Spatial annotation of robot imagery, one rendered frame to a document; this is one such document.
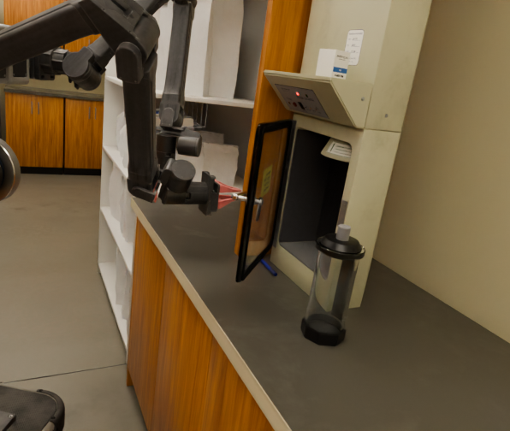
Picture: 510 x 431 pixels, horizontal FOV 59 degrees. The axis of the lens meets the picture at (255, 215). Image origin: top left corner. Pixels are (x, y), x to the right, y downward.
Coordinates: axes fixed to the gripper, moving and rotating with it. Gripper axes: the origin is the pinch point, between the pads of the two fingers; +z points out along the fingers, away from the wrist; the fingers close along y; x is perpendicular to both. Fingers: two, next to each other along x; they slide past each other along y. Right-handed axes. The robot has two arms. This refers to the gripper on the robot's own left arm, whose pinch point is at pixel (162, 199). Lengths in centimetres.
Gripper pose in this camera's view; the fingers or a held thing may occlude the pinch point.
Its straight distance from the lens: 138.3
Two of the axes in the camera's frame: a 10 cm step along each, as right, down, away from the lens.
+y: 8.9, -0.2, 4.6
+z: -1.3, 9.5, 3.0
